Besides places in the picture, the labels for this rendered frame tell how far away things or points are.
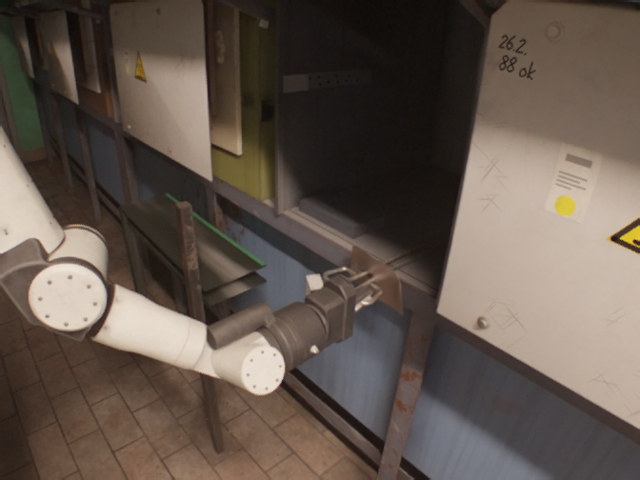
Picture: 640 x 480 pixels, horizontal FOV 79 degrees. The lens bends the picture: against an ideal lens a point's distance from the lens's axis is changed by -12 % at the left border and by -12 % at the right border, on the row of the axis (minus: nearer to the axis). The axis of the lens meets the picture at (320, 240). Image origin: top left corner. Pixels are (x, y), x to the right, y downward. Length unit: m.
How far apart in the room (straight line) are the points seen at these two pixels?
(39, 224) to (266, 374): 0.32
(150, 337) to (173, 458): 1.08
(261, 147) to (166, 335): 0.61
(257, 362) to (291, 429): 1.06
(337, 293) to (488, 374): 0.36
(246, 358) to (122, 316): 0.16
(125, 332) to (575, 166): 0.52
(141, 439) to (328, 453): 0.65
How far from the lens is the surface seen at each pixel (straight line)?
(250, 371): 0.57
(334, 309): 0.67
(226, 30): 1.09
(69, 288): 0.48
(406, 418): 1.02
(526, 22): 0.49
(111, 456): 1.66
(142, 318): 0.54
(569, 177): 0.48
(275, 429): 1.62
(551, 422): 0.88
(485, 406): 0.94
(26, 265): 0.48
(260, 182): 1.08
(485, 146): 0.51
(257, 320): 0.62
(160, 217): 1.47
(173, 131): 1.16
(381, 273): 0.79
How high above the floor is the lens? 1.30
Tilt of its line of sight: 29 degrees down
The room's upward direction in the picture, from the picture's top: 3 degrees clockwise
